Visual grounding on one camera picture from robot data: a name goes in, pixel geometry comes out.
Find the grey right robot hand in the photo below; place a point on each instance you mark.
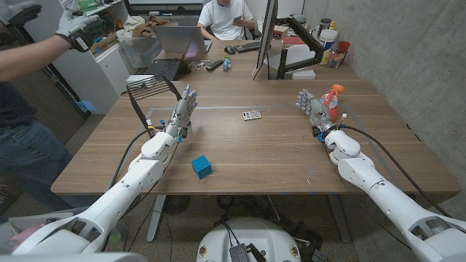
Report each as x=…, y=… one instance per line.
x=316, y=113

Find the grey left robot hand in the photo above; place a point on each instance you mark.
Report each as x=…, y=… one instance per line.
x=180, y=113

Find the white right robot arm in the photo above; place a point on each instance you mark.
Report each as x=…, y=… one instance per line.
x=386, y=198

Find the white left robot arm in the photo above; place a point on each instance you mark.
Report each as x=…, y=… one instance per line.
x=120, y=193

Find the blue cube block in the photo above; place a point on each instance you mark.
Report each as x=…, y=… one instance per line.
x=201, y=167

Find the small white calculator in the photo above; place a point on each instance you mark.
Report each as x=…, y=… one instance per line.
x=251, y=115

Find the flat white box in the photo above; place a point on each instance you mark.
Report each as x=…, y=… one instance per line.
x=303, y=74

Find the large black keyboard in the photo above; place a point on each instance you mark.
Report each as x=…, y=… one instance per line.
x=165, y=68

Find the thin white box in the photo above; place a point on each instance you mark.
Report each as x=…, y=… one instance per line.
x=138, y=78

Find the clear plastic cup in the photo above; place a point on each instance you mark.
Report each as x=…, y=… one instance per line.
x=337, y=59

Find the black remote control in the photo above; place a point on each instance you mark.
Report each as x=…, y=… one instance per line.
x=215, y=65

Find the small blue figurine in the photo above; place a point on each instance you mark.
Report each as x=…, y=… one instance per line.
x=226, y=64

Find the red cup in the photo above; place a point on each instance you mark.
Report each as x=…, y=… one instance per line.
x=343, y=47

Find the clear plastic bin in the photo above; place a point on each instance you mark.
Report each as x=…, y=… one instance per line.
x=140, y=52

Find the white plastic tub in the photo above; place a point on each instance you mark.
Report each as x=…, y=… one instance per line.
x=328, y=39

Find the silver laptop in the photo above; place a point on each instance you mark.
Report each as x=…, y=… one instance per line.
x=176, y=38

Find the red book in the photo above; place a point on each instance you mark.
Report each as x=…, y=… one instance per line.
x=293, y=40

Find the black computer mouse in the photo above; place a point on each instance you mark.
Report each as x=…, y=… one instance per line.
x=229, y=50

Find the dark jar black lid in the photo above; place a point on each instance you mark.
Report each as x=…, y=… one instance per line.
x=323, y=26

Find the yellow bottle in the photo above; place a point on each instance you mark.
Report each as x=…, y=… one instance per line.
x=332, y=26

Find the brown cloth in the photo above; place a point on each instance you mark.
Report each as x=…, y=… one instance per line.
x=145, y=29

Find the round black fan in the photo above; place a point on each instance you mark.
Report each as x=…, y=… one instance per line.
x=177, y=204

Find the slim black keyboard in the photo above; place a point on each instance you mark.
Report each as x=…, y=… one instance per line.
x=247, y=47

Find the computer monitor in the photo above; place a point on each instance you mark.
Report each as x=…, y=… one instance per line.
x=267, y=29

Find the white cabinet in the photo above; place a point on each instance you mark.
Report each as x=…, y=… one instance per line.
x=87, y=80

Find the seated person white t-shirt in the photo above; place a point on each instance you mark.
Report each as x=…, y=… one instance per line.
x=222, y=20

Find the grey table leg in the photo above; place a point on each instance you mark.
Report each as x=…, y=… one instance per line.
x=156, y=218
x=339, y=218

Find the smartphone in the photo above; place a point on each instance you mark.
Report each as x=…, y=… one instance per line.
x=237, y=18

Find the black tracking glove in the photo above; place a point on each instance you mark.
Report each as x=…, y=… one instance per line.
x=78, y=31
x=20, y=12

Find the white robot torso base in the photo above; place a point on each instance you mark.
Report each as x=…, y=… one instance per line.
x=251, y=233

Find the standing person dark shirt jeans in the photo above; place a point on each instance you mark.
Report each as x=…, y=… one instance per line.
x=22, y=145

